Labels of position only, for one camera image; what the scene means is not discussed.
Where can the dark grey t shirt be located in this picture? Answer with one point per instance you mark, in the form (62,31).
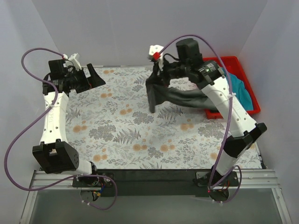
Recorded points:
(157,94)

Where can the floral patterned table mat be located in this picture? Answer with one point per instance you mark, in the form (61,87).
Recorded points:
(112,126)

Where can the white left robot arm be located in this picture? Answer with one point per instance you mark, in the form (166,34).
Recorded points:
(54,154)

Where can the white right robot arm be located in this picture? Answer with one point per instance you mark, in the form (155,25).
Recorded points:
(190,81)

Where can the aluminium frame rail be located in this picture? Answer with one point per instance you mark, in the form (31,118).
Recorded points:
(256,200)

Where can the teal t shirt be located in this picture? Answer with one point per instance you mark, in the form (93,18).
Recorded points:
(241,92)

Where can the red plastic bin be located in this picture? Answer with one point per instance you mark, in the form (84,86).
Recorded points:
(234,67)

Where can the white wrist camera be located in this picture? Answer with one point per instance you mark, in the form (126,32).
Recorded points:
(156,55)
(73,60)

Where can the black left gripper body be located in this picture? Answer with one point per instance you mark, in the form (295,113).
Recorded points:
(84,80)

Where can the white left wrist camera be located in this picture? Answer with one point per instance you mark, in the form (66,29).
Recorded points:
(73,60)

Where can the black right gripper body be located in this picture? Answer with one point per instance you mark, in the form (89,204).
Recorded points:
(161,73)

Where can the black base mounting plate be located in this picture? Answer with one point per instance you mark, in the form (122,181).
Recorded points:
(158,182)

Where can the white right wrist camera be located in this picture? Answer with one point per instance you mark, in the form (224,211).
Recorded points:
(156,55)

